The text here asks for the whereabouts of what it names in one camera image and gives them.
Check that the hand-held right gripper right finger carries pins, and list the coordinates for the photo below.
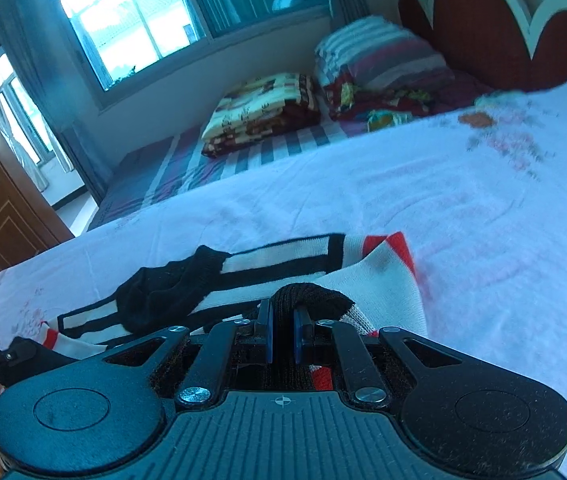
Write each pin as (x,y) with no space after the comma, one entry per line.
(299,336)

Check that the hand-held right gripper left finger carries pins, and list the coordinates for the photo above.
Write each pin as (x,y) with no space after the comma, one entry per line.
(265,332)

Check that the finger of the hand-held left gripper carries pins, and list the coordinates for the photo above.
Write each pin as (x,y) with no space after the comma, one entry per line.
(6,356)

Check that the striped knit sweater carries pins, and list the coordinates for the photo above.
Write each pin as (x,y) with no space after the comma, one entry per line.
(283,270)

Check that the brown wooden door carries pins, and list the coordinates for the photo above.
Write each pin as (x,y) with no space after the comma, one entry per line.
(3,205)

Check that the striped bed sheet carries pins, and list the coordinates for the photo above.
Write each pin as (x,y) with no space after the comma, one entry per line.
(213,165)

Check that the floral pink bed sheet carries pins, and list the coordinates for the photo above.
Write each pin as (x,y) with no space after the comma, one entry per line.
(463,210)

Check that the folded printed blanket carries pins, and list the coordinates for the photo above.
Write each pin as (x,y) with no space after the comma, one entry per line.
(258,112)

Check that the red printed quilt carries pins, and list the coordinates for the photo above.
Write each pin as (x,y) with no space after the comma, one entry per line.
(363,97)

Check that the striped pillow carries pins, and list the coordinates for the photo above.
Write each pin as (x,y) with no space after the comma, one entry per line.
(378,55)

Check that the sliding glass window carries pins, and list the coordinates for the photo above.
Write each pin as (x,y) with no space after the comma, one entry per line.
(163,10)

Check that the red scalloped headboard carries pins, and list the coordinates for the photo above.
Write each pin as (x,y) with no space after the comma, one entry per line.
(493,15)

